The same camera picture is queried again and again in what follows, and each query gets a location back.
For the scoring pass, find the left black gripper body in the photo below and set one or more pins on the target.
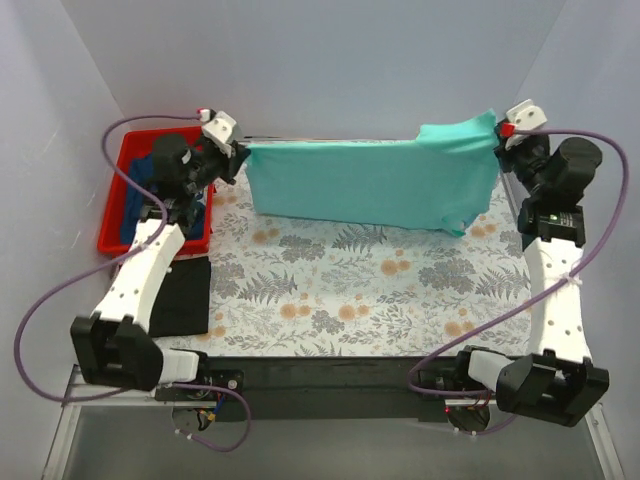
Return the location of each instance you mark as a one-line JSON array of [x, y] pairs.
[[232, 160]]

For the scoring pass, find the mint green t-shirt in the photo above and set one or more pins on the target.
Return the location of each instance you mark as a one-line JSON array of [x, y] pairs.
[[441, 180]]

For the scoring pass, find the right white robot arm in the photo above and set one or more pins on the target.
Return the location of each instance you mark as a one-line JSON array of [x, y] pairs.
[[556, 381]]

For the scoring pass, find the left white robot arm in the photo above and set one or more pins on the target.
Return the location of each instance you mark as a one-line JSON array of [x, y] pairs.
[[112, 344]]

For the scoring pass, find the red plastic bin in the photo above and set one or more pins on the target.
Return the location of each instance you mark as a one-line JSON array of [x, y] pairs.
[[135, 145]]

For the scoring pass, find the floral patterned table mat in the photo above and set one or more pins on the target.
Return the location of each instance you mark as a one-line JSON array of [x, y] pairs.
[[285, 287]]

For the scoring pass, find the folded black t-shirt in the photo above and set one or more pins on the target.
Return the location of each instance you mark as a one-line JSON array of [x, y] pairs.
[[181, 307]]

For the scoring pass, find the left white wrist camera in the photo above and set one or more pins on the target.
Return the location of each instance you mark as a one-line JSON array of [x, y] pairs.
[[220, 128]]

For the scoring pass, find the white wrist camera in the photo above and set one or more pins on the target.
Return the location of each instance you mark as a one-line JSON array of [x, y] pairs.
[[525, 116], [220, 128]]

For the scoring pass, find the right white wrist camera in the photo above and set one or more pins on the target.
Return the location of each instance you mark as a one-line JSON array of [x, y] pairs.
[[525, 116]]

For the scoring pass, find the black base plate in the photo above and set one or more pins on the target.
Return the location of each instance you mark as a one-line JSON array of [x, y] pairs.
[[338, 388]]

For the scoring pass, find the aluminium mounting rail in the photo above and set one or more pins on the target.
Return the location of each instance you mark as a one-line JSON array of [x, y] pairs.
[[77, 387]]

